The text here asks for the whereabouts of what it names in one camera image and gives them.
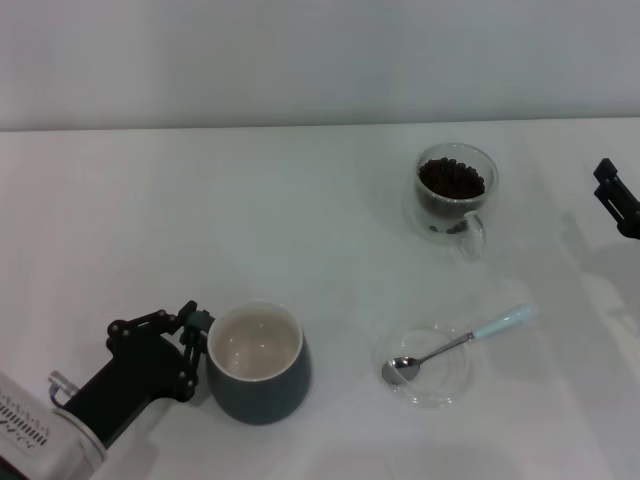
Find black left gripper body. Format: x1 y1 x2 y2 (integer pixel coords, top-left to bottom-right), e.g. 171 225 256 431
52 327 184 449

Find dark grey ceramic mug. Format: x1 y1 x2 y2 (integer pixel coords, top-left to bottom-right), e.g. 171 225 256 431
205 301 312 426

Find light blue handled metal spoon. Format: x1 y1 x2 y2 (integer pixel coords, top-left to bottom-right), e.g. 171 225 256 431
381 303 539 387

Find brown coffee beans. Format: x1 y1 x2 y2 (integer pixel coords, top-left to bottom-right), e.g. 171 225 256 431
415 156 487 236

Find clear glass saucer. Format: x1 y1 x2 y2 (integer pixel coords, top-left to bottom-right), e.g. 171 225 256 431
372 322 476 409

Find left wrist connector cable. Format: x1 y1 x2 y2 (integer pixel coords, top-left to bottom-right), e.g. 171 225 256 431
47 370 77 409

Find clear double-wall glass cup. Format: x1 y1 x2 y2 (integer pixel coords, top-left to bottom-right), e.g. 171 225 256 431
402 142 500 262

